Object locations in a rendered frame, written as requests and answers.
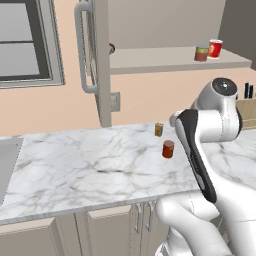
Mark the beige base cabinet door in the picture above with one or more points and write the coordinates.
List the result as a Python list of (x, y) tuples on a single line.
[(110, 233), (151, 238), (26, 238)]

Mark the small yellow orange can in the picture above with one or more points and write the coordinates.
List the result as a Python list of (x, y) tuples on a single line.
[(159, 129)]

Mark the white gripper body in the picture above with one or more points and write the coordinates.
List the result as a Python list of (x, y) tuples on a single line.
[(174, 118)]

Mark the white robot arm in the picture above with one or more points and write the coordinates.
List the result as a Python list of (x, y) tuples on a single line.
[(220, 123)]

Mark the red white can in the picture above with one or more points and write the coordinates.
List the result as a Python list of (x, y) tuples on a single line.
[(215, 49)]

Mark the grey wall outlet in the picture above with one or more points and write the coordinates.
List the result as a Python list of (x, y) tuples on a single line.
[(115, 101)]

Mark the grey framed window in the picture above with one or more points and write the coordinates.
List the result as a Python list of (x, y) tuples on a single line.
[(30, 43)]

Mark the grey sink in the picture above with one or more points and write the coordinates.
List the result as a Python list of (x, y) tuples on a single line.
[(8, 166)]

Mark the grey wall cabinet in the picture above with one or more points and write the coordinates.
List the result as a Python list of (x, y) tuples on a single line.
[(160, 59)]

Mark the dark red green can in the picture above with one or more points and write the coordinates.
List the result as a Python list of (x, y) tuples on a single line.
[(201, 54)]

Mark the wooden knife block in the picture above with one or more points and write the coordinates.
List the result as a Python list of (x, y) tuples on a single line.
[(247, 113)]

